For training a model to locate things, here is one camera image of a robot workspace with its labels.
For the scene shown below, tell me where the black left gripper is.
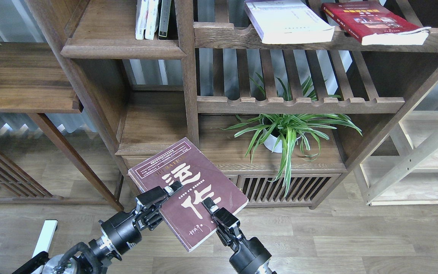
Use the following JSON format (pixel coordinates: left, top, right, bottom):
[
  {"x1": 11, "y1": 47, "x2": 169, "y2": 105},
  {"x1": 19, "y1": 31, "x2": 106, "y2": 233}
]
[{"x1": 100, "y1": 182, "x2": 183, "y2": 256}]

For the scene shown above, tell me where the dark wooden bookshelf cabinet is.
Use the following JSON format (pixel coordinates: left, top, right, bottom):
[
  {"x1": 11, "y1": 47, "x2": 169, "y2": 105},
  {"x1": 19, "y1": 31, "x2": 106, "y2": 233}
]
[{"x1": 27, "y1": 0, "x2": 438, "y2": 209}]

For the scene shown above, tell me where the dark green upright book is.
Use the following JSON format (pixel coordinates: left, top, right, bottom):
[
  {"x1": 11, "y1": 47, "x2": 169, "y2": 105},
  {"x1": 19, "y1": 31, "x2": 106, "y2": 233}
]
[{"x1": 158, "y1": 0, "x2": 172, "y2": 40}]

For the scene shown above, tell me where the green spider plant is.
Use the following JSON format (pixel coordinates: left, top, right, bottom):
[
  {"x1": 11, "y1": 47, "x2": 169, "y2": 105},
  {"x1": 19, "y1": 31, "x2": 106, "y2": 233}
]
[{"x1": 221, "y1": 72, "x2": 363, "y2": 196}]

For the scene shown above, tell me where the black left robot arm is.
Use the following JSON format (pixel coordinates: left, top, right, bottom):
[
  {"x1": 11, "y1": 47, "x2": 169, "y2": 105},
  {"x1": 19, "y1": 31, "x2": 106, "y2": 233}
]
[{"x1": 15, "y1": 182, "x2": 182, "y2": 274}]

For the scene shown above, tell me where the white upright book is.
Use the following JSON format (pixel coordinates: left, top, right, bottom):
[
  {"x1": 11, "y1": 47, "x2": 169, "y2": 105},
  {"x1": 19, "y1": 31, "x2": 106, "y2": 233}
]
[
  {"x1": 135, "y1": 0, "x2": 149, "y2": 40},
  {"x1": 144, "y1": 0, "x2": 160, "y2": 40}
]

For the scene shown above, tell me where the white metal base bar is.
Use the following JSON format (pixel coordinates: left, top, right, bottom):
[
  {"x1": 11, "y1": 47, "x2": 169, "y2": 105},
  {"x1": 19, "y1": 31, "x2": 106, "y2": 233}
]
[{"x1": 32, "y1": 220, "x2": 58, "y2": 257}]

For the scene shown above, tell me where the white upright book left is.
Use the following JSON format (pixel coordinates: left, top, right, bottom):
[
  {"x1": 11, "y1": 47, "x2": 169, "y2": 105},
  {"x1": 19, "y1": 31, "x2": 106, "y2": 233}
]
[{"x1": 135, "y1": 0, "x2": 149, "y2": 40}]

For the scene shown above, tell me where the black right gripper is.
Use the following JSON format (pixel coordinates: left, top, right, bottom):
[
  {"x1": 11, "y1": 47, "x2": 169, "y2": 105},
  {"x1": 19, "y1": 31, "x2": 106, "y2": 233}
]
[{"x1": 202, "y1": 198, "x2": 273, "y2": 274}]

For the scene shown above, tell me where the maroon book with white characters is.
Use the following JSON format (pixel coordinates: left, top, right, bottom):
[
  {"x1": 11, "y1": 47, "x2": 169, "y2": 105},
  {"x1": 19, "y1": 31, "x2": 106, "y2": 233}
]
[{"x1": 128, "y1": 138, "x2": 248, "y2": 252}]

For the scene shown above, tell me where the light wooden shelf unit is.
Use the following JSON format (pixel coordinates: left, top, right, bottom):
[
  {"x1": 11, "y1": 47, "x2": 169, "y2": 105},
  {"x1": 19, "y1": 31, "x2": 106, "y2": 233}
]
[{"x1": 354, "y1": 85, "x2": 438, "y2": 206}]

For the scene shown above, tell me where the white upright book middle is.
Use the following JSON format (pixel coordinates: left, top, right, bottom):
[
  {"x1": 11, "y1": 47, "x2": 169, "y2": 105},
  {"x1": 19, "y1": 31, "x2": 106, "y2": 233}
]
[{"x1": 144, "y1": 0, "x2": 160, "y2": 40}]

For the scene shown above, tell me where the red book with photos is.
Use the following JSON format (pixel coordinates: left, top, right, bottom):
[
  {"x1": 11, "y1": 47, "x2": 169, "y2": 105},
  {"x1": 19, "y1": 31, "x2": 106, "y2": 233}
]
[{"x1": 321, "y1": 1, "x2": 430, "y2": 45}]

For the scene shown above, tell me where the white book lying flat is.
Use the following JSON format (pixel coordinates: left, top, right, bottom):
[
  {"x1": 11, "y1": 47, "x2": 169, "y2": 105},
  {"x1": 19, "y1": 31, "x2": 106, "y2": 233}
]
[{"x1": 244, "y1": 0, "x2": 335, "y2": 45}]

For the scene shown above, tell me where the white plant pot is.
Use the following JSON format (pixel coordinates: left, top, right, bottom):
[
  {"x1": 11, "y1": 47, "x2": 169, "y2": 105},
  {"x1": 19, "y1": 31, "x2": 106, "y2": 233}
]
[{"x1": 263, "y1": 129, "x2": 283, "y2": 154}]

